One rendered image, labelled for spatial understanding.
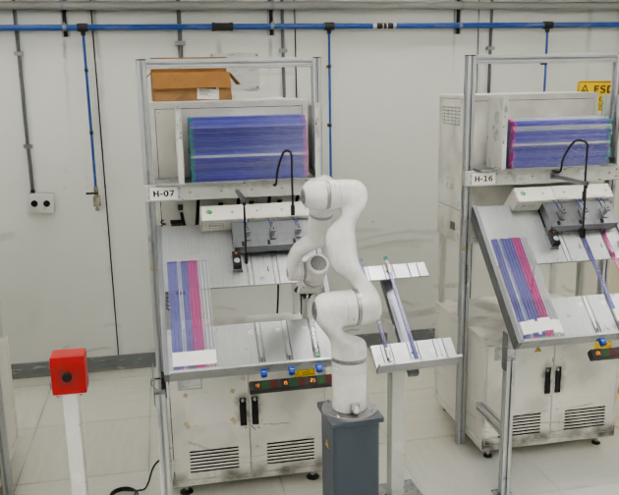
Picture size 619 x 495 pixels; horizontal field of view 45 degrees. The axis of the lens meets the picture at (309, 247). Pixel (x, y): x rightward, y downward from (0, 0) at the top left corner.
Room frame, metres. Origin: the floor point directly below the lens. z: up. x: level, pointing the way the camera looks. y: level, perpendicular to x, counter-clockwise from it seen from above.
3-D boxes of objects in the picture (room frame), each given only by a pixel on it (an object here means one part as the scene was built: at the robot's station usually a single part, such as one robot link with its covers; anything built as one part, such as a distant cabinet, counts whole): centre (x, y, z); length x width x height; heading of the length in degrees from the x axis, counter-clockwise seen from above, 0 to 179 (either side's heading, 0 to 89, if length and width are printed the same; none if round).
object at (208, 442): (3.35, 0.34, 0.31); 0.70 x 0.65 x 0.62; 101
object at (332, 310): (2.36, -0.10, 1.00); 0.19 x 0.12 x 0.24; 104
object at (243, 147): (3.24, 0.26, 1.52); 0.51 x 0.13 x 0.27; 101
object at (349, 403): (2.37, -0.13, 0.79); 0.19 x 0.19 x 0.18
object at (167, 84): (3.51, 0.42, 1.82); 0.68 x 0.30 x 0.20; 101
